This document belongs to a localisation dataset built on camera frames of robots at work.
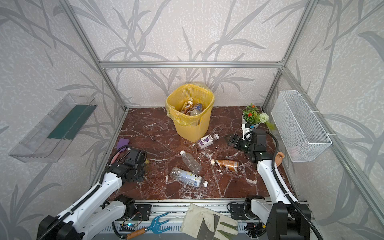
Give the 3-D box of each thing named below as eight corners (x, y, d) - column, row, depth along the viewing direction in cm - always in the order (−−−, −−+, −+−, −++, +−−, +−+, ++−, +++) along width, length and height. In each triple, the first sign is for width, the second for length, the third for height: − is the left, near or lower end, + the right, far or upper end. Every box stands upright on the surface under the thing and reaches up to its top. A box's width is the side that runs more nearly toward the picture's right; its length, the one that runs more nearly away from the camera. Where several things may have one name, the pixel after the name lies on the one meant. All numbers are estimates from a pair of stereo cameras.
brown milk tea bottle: (209, 168, 91) (210, 164, 86) (210, 161, 94) (211, 157, 89) (237, 173, 89) (239, 169, 84) (237, 165, 92) (239, 161, 87)
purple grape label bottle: (201, 149, 98) (201, 147, 95) (197, 143, 101) (196, 140, 98) (219, 139, 103) (220, 136, 100) (215, 133, 106) (215, 130, 103)
